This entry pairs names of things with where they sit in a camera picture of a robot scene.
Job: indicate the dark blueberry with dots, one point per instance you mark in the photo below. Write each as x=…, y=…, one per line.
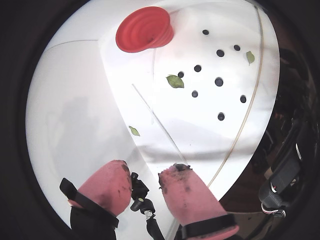
x=180, y=74
x=197, y=68
x=194, y=94
x=243, y=99
x=205, y=32
x=220, y=52
x=219, y=81
x=221, y=116
x=236, y=47

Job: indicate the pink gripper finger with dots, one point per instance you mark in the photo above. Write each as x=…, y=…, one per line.
x=105, y=185
x=190, y=200

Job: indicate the white mat sheet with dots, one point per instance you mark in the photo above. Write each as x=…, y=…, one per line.
x=200, y=135

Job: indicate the clear thin rod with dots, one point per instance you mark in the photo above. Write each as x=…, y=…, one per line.
x=165, y=130

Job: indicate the black tripod mount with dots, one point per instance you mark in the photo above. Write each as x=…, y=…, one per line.
x=138, y=190

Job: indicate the red collapsible cup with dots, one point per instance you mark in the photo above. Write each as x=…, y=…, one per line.
x=140, y=30

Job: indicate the large green leaf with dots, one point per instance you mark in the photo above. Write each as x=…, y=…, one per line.
x=175, y=81

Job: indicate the small green leaf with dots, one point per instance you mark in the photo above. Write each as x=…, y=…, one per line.
x=134, y=131
x=250, y=57

